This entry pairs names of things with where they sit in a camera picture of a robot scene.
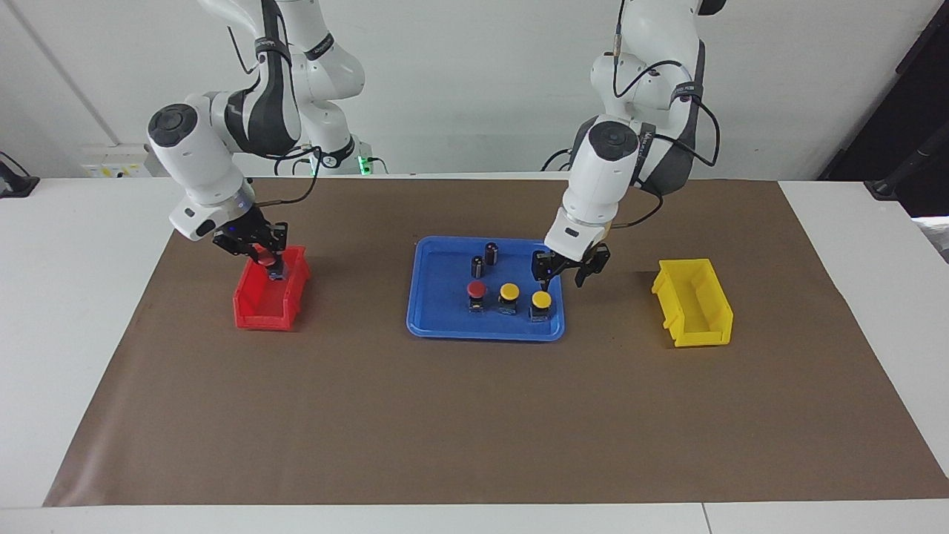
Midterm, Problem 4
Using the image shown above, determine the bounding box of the grey object at table edge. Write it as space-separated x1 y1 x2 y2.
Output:
918 215 949 264

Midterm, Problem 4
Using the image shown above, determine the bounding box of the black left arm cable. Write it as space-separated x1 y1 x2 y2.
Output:
612 22 722 231

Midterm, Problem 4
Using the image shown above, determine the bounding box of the black stand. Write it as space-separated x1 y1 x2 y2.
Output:
864 122 949 201

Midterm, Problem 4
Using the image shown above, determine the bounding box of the white power strip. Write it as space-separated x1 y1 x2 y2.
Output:
80 145 153 179

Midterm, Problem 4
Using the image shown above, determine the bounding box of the brown paper table mat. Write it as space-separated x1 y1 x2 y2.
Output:
43 178 949 509

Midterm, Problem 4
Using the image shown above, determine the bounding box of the red plastic bin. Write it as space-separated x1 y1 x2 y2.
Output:
233 245 311 332

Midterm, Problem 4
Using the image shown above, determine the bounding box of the yellow plastic bin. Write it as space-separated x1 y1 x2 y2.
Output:
651 258 735 349

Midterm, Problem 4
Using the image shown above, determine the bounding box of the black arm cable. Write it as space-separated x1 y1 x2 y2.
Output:
612 22 722 231
226 0 324 210

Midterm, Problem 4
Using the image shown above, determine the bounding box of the black right base cable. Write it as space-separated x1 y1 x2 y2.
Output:
273 145 388 177

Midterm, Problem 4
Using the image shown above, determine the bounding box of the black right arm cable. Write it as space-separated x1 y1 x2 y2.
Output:
226 0 324 210

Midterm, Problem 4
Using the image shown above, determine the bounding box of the blue plastic tray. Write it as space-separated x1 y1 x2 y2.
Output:
406 236 566 343

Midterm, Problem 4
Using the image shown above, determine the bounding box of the black panel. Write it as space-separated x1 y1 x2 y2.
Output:
816 0 949 217

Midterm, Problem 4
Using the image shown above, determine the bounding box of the black table clamp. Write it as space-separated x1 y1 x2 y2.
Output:
0 152 39 198

